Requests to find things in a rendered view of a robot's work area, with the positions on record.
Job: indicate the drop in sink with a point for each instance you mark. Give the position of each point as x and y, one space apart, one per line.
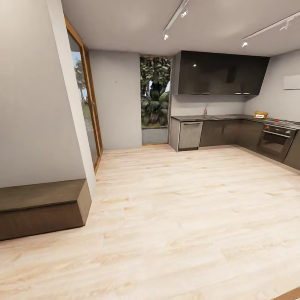
216 116

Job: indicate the popcorn bag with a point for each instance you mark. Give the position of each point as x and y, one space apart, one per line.
260 115

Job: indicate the dishwasher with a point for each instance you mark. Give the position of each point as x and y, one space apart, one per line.
189 136

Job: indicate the cabinet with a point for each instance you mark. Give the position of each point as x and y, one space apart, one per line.
46 207
199 73
244 74

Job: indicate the door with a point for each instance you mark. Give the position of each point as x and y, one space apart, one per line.
83 74

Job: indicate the fixed window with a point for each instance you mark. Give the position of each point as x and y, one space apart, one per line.
155 90

